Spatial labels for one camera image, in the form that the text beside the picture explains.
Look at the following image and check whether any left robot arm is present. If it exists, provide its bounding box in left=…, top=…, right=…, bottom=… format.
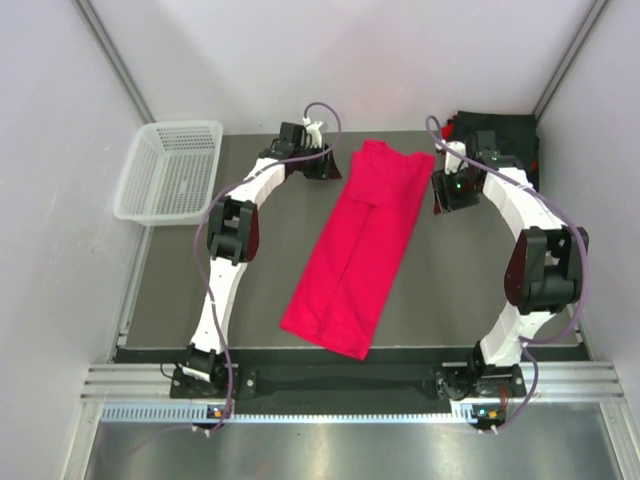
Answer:
left=170, top=117, right=341, bottom=403

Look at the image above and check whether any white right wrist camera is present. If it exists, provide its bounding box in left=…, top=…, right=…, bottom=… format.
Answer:
left=444, top=141, right=467, bottom=174

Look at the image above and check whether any aluminium corner post left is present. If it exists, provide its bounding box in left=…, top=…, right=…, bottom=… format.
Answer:
left=71, top=0, right=156, bottom=124

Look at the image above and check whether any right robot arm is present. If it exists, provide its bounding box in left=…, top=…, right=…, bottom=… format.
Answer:
left=432, top=131, right=589, bottom=401

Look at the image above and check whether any slotted grey cable duct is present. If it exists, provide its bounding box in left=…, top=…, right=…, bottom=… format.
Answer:
left=100, top=403, right=499, bottom=427

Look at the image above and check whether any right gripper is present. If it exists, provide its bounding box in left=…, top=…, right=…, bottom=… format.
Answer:
left=430, top=165, right=479, bottom=216

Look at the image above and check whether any pink t shirt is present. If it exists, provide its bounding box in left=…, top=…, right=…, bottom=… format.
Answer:
left=280, top=140, right=435, bottom=360

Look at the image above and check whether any aluminium frame rail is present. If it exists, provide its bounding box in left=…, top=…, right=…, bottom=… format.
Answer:
left=80, top=361, right=625, bottom=403

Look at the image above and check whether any aluminium corner post right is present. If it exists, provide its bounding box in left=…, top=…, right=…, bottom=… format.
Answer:
left=532, top=0, right=612, bottom=122

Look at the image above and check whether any white plastic basket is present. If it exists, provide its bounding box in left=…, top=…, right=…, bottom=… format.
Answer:
left=113, top=120, right=223, bottom=227

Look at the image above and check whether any aluminium corner post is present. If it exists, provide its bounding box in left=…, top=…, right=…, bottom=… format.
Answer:
left=532, top=0, right=612, bottom=122
left=71, top=0, right=156, bottom=124

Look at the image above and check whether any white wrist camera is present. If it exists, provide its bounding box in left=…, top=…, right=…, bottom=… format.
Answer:
left=302, top=116, right=325, bottom=149
left=444, top=141, right=467, bottom=174

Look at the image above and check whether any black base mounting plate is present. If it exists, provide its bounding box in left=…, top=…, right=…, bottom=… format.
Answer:
left=169, top=362, right=526, bottom=415

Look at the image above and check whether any black folded t shirt top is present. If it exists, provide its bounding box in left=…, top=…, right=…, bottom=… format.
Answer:
left=449, top=109, right=540, bottom=172

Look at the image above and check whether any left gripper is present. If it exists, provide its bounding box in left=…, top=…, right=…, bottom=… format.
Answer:
left=293, top=142, right=342, bottom=180

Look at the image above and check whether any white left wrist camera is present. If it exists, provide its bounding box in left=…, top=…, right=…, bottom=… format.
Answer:
left=302, top=116, right=325, bottom=149

